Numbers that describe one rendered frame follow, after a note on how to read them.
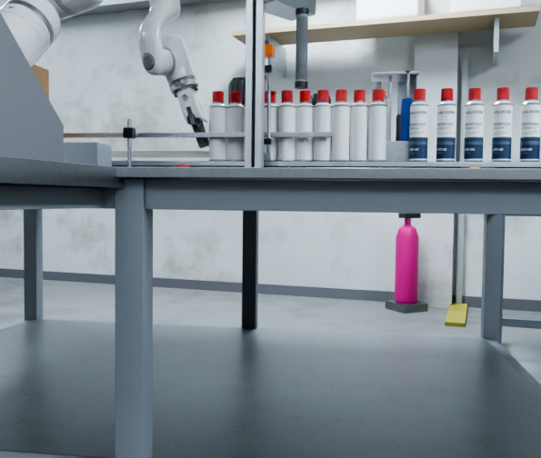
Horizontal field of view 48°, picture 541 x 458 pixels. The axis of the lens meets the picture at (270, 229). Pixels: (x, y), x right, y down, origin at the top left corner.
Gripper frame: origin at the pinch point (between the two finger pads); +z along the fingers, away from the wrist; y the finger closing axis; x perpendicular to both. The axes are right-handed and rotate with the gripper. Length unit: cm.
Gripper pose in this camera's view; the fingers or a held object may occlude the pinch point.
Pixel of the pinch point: (203, 140)
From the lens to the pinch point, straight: 184.5
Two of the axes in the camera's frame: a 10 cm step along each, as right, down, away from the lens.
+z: 3.3, 9.5, 0.0
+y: 1.4, -0.5, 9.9
